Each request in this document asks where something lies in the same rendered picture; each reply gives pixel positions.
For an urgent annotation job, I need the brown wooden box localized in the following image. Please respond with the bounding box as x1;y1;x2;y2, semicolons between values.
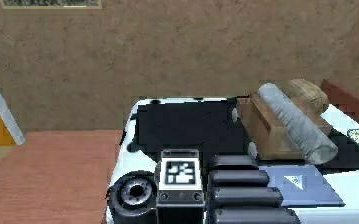
235;92;333;161

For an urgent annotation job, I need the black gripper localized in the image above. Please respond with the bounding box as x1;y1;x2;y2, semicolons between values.
106;170;159;224

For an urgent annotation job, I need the white and black patched table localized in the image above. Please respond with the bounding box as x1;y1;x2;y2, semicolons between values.
104;96;359;224

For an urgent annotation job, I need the red-brown wooden furniture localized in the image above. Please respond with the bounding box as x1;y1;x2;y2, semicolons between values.
320;78;359;132

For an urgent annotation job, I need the grey cylinder roll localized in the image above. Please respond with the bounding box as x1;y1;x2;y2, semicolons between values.
256;82;340;166

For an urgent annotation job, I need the tan round loaf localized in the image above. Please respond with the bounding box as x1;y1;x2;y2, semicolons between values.
286;78;331;115

